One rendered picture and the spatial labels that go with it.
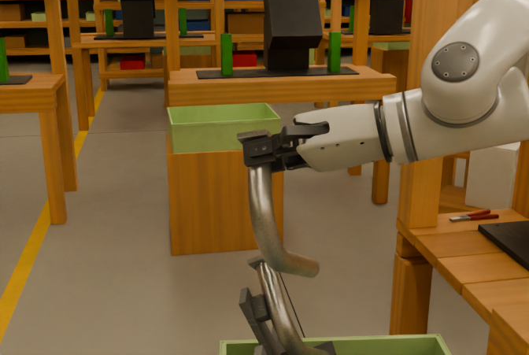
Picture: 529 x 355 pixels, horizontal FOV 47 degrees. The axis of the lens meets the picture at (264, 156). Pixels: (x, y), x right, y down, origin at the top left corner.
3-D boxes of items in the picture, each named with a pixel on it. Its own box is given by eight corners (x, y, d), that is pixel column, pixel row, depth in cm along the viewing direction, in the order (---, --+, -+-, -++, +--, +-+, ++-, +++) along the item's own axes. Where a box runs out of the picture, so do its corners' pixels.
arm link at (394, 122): (409, 109, 78) (386, 114, 79) (400, 79, 70) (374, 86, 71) (420, 171, 75) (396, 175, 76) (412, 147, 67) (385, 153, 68)
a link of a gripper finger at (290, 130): (350, 128, 73) (319, 144, 77) (300, 116, 69) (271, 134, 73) (351, 137, 73) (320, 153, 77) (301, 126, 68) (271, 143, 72)
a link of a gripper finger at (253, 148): (294, 133, 76) (244, 144, 78) (286, 123, 73) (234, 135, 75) (297, 157, 75) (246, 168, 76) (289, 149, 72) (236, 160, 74)
